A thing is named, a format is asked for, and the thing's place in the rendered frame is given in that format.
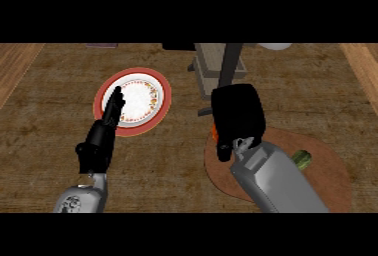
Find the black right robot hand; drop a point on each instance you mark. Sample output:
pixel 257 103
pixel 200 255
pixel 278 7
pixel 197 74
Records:
pixel 237 113

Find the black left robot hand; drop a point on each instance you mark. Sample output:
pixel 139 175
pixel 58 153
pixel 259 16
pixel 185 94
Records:
pixel 98 143

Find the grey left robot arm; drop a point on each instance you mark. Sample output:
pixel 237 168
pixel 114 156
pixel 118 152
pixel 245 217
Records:
pixel 83 196

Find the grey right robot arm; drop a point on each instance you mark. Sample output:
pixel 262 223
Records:
pixel 278 181

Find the red tomato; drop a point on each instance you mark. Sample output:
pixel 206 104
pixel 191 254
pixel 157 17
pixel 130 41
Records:
pixel 214 132

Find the grey tiered basket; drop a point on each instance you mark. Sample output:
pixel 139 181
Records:
pixel 216 66

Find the brown wooden cutting board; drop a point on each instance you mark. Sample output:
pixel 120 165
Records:
pixel 325 173

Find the red round placemat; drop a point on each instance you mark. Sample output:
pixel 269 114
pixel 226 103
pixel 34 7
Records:
pixel 164 100

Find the white patterned plate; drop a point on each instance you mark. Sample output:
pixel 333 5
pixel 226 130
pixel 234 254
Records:
pixel 141 100

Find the green zucchini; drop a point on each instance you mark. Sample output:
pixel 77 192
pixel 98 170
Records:
pixel 302 160

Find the white round object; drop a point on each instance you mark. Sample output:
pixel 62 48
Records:
pixel 275 46

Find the dark purple flat object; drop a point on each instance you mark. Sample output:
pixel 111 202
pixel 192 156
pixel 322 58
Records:
pixel 101 45

